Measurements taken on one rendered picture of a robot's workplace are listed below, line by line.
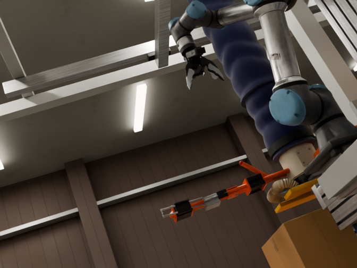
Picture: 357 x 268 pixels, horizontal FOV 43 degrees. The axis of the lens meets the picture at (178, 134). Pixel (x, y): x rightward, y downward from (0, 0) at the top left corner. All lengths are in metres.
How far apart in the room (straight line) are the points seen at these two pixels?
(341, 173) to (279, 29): 0.54
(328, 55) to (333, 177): 2.53
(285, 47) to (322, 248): 0.78
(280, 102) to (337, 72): 2.28
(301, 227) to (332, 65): 2.12
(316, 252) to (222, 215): 5.85
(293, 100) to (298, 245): 0.62
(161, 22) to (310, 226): 2.35
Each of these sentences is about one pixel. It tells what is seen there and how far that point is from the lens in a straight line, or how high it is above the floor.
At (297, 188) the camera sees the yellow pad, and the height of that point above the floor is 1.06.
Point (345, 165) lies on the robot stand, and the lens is 1.30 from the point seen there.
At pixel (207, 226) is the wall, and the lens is 7.54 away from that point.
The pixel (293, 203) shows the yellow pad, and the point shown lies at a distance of 2.17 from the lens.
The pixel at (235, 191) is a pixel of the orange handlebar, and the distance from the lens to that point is 2.04.
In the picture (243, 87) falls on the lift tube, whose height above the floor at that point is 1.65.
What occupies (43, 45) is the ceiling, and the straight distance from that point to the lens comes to 5.16.
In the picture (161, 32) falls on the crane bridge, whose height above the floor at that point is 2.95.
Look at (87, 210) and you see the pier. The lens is 7.27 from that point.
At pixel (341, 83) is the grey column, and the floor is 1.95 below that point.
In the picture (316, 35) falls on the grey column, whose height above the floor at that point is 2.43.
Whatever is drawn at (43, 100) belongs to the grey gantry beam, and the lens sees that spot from 4.45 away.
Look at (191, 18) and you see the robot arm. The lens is 1.91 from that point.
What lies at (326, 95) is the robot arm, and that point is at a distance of 1.62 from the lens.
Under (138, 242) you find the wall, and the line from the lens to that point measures 7.34.
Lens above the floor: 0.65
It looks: 24 degrees up
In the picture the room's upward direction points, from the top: 24 degrees counter-clockwise
